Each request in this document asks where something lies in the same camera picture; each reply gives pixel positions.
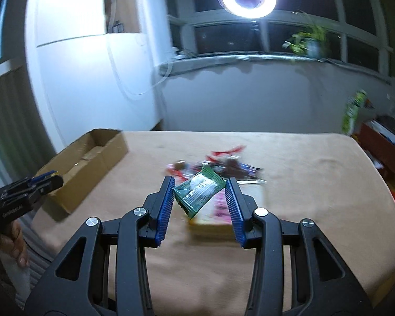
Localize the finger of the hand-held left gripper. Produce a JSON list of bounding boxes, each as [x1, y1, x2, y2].
[[23, 175, 65, 209], [0, 170, 60, 195]]

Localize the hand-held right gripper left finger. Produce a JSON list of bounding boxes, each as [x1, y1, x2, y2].
[[21, 175, 176, 316]]

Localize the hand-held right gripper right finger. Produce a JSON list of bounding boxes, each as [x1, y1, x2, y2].
[[224, 177, 374, 316]]

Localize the green snack packet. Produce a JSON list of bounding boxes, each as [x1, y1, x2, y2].
[[173, 165, 226, 221]]

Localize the brown chocolate bar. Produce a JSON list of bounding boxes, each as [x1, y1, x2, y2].
[[222, 159, 264, 181]]

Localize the cardboard box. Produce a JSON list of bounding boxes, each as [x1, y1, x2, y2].
[[36, 128, 130, 223]]

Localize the red clear candy packet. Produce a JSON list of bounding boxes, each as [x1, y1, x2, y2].
[[207, 145, 247, 161]]

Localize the person's left hand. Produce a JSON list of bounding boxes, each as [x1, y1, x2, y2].
[[0, 219, 30, 268]]

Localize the pink white snack packet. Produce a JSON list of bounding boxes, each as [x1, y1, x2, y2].
[[187, 182, 267, 234]]

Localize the dark red candy wrapper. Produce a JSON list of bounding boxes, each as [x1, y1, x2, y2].
[[166, 161, 194, 179]]

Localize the grey striped cloth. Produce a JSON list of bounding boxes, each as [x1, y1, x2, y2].
[[15, 211, 65, 303]]

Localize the tan tablecloth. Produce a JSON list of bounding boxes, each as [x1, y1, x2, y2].
[[29, 130, 395, 316]]

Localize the beige curtain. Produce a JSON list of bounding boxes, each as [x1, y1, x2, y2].
[[0, 57, 58, 185]]

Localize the white cabinet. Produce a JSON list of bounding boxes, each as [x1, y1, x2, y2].
[[26, 0, 167, 154]]

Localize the white power strip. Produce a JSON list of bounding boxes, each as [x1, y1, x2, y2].
[[171, 48, 198, 58]]

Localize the red box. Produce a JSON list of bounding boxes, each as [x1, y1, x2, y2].
[[354, 115, 395, 179]]

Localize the potted green plant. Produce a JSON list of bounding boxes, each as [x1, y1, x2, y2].
[[282, 11, 330, 60]]

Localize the window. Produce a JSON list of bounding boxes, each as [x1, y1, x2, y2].
[[166, 0, 395, 84]]

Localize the white cable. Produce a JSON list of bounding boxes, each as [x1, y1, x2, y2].
[[105, 0, 172, 97]]

